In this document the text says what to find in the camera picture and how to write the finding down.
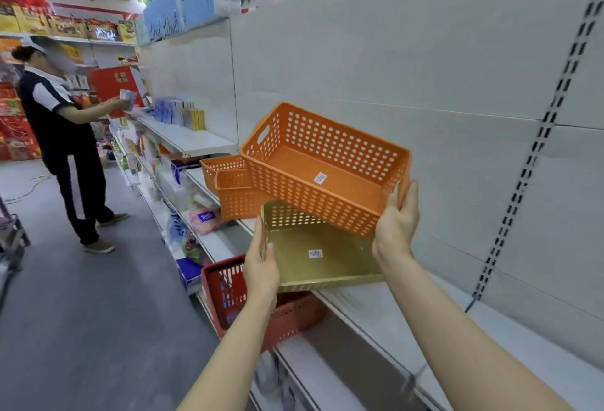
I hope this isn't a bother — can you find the person's left hand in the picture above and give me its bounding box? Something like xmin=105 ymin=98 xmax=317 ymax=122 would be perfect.
xmin=243 ymin=217 xmax=280 ymax=308

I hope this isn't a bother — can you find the person's right hand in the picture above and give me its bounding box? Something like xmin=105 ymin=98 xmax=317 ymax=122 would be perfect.
xmin=372 ymin=181 xmax=421 ymax=274

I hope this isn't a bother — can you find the olive perforated plastic basket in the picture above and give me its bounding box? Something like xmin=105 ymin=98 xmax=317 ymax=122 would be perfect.
xmin=260 ymin=201 xmax=386 ymax=294

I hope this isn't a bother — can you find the large orange perforated plastic basket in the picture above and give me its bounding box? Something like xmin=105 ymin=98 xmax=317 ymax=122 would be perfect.
xmin=240 ymin=102 xmax=412 ymax=238

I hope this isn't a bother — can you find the person's right forearm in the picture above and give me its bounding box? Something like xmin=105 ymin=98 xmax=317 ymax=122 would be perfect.
xmin=381 ymin=255 xmax=575 ymax=411

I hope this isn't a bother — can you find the person's left forearm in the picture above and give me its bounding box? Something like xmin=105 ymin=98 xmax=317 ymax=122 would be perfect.
xmin=176 ymin=294 xmax=279 ymax=411

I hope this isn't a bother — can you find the small orange perforated basket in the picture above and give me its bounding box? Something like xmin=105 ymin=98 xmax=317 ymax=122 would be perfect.
xmin=200 ymin=155 xmax=271 ymax=223

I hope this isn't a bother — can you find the pink wrapped packet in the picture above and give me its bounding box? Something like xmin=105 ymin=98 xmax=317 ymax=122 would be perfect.
xmin=188 ymin=207 xmax=223 ymax=235

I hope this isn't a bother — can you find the blue cardboard box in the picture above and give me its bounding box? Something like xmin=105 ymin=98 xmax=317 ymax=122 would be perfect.
xmin=176 ymin=257 xmax=204 ymax=295

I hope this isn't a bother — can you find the red plastic shopping basket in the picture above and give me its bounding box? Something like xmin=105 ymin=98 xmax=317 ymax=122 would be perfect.
xmin=201 ymin=254 xmax=327 ymax=355

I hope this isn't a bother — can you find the blue and white bagged packet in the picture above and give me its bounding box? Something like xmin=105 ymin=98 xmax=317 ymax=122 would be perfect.
xmin=166 ymin=214 xmax=190 ymax=257

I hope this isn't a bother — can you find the white metal shelving unit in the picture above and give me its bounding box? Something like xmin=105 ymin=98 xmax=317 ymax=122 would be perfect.
xmin=108 ymin=0 xmax=604 ymax=411

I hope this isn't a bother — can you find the pile of mixed shelf goods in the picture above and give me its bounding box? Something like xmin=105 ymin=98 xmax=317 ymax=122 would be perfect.
xmin=109 ymin=125 xmax=204 ymax=218

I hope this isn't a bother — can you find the row of small tissue boxes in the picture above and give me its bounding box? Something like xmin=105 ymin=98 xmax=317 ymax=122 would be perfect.
xmin=153 ymin=97 xmax=207 ymax=131

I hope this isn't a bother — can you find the large red gift box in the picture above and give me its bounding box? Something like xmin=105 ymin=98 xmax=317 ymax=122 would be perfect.
xmin=89 ymin=65 xmax=145 ymax=119

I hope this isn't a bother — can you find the metal trolley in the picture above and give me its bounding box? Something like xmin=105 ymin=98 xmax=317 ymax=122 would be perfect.
xmin=0 ymin=195 xmax=32 ymax=312

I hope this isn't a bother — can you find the stack of red gift boxes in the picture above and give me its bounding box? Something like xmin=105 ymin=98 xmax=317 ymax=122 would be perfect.
xmin=0 ymin=81 xmax=42 ymax=162

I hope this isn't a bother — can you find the row of yellow gift boxes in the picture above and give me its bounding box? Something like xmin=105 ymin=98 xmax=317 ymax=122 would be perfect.
xmin=0 ymin=0 xmax=138 ymax=45

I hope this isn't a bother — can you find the slotted shelf upright rail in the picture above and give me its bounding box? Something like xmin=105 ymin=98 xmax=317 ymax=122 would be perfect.
xmin=464 ymin=0 xmax=604 ymax=313

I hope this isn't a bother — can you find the white floor cable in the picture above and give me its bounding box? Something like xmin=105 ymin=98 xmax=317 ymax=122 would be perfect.
xmin=4 ymin=174 xmax=52 ymax=205

